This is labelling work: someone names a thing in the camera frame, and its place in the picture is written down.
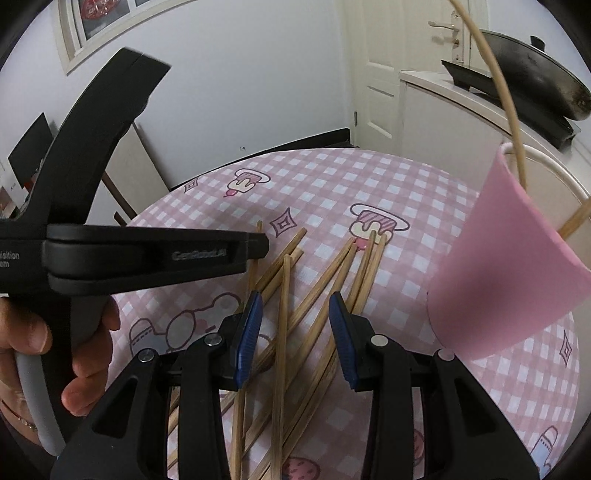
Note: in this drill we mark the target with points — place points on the red window decoration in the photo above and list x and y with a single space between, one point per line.
99 9

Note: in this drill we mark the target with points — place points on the white window frame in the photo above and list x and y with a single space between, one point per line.
74 41

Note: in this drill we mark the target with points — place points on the pink checkered tablecloth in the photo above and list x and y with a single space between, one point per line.
323 194

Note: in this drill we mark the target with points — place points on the pink paper cup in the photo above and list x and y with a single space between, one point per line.
498 258

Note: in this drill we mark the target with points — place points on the black monitor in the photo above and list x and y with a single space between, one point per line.
30 152

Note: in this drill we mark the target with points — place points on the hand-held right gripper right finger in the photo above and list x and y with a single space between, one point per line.
344 344

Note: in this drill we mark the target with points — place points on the white drawer cabinet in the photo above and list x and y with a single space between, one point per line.
138 170

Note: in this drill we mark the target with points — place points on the black wok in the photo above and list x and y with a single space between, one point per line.
531 69

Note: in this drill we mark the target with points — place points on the pile of bamboo chopsticks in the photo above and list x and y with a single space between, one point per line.
282 323

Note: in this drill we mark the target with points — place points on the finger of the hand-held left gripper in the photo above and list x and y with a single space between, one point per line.
138 256

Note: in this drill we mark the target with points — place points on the bamboo chopstick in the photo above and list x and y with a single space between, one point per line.
575 220

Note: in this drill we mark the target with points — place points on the person's left hand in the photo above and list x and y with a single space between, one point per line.
23 327

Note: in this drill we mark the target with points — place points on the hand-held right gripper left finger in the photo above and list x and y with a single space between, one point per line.
248 344

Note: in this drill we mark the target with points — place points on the white door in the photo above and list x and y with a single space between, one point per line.
383 55

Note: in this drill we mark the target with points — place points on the black stove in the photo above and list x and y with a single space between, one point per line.
466 78

